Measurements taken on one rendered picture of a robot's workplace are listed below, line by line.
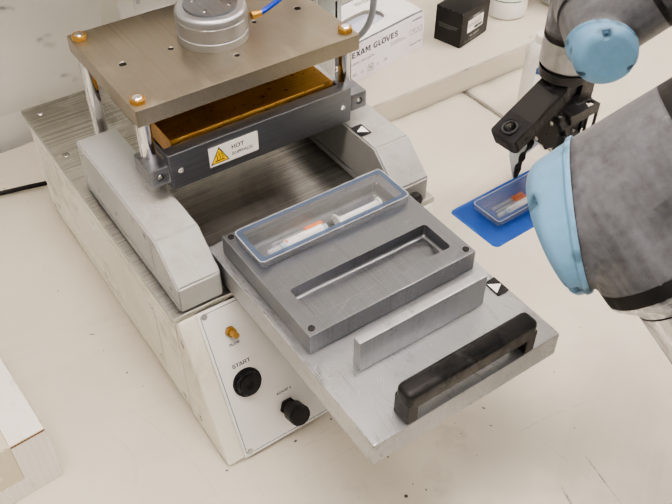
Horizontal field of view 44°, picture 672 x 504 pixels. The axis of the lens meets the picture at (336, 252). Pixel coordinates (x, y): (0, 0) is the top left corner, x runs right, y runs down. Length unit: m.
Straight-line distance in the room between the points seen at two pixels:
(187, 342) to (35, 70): 0.69
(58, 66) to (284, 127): 0.61
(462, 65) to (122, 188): 0.78
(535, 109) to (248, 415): 0.56
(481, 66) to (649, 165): 0.92
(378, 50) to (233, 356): 0.72
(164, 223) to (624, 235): 0.46
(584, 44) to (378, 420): 0.50
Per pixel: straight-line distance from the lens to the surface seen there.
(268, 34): 0.94
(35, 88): 1.45
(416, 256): 0.85
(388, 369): 0.76
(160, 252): 0.85
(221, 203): 0.99
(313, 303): 0.80
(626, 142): 0.64
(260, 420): 0.95
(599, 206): 0.64
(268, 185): 1.01
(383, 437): 0.72
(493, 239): 1.22
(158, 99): 0.85
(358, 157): 0.99
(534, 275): 1.18
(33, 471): 0.97
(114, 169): 0.95
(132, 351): 1.09
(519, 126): 1.14
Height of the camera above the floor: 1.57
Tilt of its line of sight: 44 degrees down
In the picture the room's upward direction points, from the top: straight up
